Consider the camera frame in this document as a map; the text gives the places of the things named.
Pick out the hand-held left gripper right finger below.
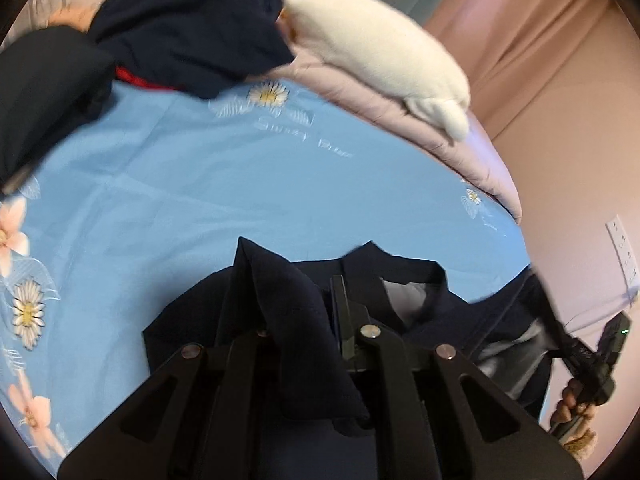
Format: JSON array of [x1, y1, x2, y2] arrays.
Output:
[[329, 275, 585, 480]]

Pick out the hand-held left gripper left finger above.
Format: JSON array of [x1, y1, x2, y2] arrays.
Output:
[[56, 329, 281, 480]]

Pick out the light blue floral bed sheet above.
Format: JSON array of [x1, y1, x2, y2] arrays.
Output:
[[0, 77, 532, 476]]

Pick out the navy zip jacket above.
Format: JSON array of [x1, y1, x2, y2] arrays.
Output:
[[142, 236, 573, 480]]

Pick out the black garment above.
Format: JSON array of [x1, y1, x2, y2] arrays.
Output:
[[0, 25, 117, 193]]

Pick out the navy clothes pile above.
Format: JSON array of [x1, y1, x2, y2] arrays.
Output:
[[87, 0, 296, 100]]

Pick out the white wall socket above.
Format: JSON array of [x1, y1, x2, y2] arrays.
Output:
[[606, 214, 640, 283]]

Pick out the white pillow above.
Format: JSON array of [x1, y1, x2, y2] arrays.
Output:
[[280, 0, 472, 141]]

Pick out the pale pink quilt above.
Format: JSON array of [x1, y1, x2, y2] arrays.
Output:
[[277, 47, 523, 225]]

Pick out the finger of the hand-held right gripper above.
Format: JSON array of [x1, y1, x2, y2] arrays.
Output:
[[530, 270, 599, 379]]

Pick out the person's right hand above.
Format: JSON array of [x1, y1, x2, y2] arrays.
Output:
[[551, 379, 599, 427]]

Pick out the pink curtain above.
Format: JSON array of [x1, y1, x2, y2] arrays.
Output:
[[277, 0, 618, 143]]

